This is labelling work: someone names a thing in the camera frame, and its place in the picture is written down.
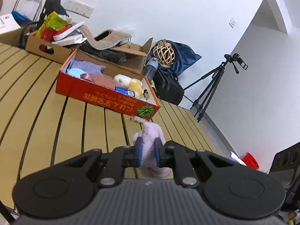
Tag pink brick sponge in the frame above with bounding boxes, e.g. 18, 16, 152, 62
91, 74, 117, 90

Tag white flat carton box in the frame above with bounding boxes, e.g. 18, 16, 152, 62
52, 34, 87, 46

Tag metal folding stool frame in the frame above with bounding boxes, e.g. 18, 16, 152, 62
12, 0, 43, 27

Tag dark blue cloth bag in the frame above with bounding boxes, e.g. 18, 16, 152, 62
149, 39, 202, 81

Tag purple knitted cloth pouch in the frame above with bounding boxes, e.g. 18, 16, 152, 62
69, 60, 106, 76

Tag red orange cardboard tray box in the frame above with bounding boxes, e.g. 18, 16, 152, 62
55, 50, 161, 120

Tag large brown cardboard box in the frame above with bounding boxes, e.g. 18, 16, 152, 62
110, 38, 153, 74

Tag red plastic bucket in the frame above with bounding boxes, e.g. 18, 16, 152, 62
242, 152, 259, 170

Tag blue cap water bottle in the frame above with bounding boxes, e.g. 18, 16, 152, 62
142, 57, 159, 81

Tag small brown cardboard box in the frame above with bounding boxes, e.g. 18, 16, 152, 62
25, 32, 77, 64

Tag yellow green snack bag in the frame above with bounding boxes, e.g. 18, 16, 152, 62
35, 11, 72, 41

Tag white wall socket strip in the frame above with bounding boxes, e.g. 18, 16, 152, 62
63, 0, 94, 18

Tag left brown cardboard box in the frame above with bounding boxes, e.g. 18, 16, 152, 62
0, 27, 30, 49

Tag black camera tripod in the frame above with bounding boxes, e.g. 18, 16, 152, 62
184, 60, 233, 122

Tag white and yellow plush cat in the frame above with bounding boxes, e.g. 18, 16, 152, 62
113, 74, 143, 99

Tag light blue plush toy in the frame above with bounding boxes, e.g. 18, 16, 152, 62
67, 67, 86, 79

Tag beige fuzzy mat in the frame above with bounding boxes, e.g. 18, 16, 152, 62
78, 25, 132, 50

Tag pink satin scrunchie cloth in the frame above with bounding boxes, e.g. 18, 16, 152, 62
80, 73, 95, 83

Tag black suitcase bag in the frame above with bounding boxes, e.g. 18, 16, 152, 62
153, 68, 185, 106

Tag black trolley handle cart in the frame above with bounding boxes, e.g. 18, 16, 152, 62
18, 0, 69, 49

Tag lilac fluffy headband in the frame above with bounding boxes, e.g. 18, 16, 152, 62
132, 122, 171, 179

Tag purple tissue pack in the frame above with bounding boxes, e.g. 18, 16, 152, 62
228, 151, 246, 166

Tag white printed paper sheet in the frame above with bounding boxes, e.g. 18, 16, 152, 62
0, 13, 21, 34

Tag woven rattan ball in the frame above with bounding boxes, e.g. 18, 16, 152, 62
153, 40, 176, 68

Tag small snack packet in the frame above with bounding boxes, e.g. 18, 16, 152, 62
130, 116, 148, 124

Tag blue tissue pack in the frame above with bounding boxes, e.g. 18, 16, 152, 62
114, 86, 135, 97

